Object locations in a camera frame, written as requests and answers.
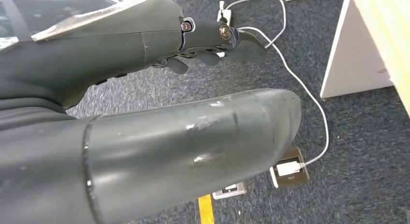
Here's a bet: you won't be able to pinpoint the yellow floor tape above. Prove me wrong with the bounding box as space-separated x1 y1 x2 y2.
198 194 215 224

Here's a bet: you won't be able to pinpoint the silver floor socket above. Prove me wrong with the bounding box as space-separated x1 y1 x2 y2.
212 180 249 201

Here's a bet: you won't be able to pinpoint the white power plug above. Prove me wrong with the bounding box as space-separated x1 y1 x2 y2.
276 162 305 178

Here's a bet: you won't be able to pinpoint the brown floor socket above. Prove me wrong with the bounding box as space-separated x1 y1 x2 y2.
269 147 311 189

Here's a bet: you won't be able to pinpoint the white power strip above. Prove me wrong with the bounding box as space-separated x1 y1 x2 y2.
216 0 233 58

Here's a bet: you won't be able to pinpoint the white desk leg panel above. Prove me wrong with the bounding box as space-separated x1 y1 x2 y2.
320 0 395 99

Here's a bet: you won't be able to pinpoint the white power cable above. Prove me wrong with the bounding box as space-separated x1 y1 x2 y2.
224 0 330 167

